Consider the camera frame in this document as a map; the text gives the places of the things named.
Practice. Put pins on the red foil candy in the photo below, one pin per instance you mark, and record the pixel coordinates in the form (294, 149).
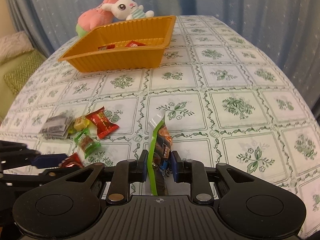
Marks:
(103, 124)

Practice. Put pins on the blue starry curtain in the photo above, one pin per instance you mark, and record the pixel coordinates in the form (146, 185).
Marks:
(286, 30)

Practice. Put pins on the orange plastic tray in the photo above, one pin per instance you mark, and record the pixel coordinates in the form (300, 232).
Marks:
(154, 32)

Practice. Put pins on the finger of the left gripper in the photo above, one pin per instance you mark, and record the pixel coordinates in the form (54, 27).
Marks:
(48, 160)

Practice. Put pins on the green candy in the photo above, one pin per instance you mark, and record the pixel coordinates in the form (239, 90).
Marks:
(86, 143)

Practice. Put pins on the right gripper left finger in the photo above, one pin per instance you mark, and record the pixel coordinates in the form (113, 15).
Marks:
(123, 175)

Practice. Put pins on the red double-happiness candy packet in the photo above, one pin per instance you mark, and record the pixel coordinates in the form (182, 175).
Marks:
(133, 43)

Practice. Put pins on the pink star plush toy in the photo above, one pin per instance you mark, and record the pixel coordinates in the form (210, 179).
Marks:
(93, 18)

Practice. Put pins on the floral green white tablecloth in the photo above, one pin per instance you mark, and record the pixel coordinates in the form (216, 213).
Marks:
(224, 99)

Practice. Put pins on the white rabbit plush toy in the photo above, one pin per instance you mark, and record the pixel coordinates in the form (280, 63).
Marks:
(127, 10)

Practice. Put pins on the yellow candy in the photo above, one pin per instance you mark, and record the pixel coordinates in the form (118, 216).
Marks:
(80, 123)

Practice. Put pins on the green zigzag cushion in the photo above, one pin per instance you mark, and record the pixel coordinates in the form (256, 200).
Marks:
(20, 69)

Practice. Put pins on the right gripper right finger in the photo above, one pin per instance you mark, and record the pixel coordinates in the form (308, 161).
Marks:
(194, 173)

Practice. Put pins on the beige embroidered pillow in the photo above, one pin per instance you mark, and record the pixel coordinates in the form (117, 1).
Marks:
(14, 45)

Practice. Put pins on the large red snack packet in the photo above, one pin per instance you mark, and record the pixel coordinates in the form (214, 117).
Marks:
(106, 47)

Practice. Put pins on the black seaweed snack packet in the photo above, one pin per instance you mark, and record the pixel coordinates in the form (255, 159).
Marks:
(57, 126)

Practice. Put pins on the silver green snack pouch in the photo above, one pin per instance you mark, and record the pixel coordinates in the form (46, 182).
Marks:
(160, 143)

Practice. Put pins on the dark red candy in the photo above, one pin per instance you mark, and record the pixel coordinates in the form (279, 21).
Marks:
(72, 161)

